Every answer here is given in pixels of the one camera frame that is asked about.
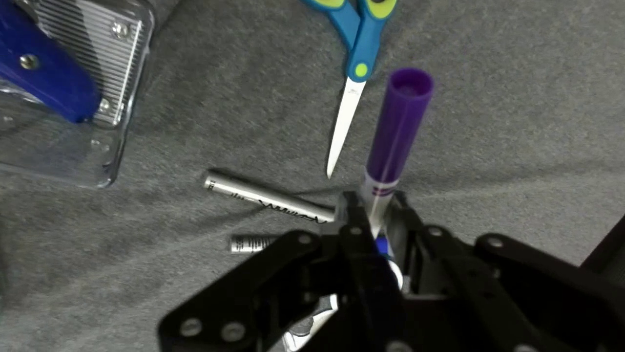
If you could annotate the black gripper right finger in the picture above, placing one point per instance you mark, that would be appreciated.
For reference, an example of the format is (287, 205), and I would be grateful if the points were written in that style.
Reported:
(500, 293)

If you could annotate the silver pen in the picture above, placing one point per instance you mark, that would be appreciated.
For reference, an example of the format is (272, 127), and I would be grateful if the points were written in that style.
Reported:
(266, 197)

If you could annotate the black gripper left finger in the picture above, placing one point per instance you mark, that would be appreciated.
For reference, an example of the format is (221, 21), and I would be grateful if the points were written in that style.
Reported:
(254, 303)

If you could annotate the blue stapler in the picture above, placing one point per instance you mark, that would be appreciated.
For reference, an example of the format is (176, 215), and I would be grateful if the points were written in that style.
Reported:
(35, 62)

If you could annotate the small clear container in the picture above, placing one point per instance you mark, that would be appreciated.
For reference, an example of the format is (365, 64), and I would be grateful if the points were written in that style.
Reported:
(110, 39)

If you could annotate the blue green scissors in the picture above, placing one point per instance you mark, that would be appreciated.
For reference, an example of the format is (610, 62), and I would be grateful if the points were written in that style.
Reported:
(360, 27)

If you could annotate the grey table cloth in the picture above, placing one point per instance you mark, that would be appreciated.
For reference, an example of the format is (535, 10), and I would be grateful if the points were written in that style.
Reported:
(524, 135)

